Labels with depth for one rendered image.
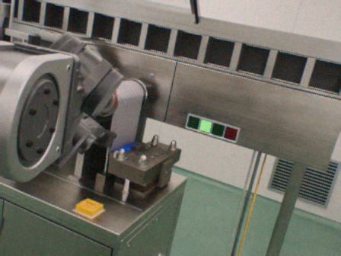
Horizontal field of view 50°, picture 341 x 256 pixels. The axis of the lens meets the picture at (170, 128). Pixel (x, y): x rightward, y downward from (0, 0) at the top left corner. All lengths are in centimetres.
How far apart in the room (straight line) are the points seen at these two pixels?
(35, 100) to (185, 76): 137
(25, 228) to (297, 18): 320
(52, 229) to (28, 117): 112
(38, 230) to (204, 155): 296
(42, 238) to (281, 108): 108
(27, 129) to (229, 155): 384
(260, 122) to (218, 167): 262
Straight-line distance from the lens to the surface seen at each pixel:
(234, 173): 417
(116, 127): 152
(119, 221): 131
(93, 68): 52
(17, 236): 158
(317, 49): 158
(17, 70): 33
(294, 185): 182
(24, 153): 35
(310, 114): 159
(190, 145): 423
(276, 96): 159
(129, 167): 144
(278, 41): 159
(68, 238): 141
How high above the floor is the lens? 156
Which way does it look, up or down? 14 degrees down
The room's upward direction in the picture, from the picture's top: 12 degrees clockwise
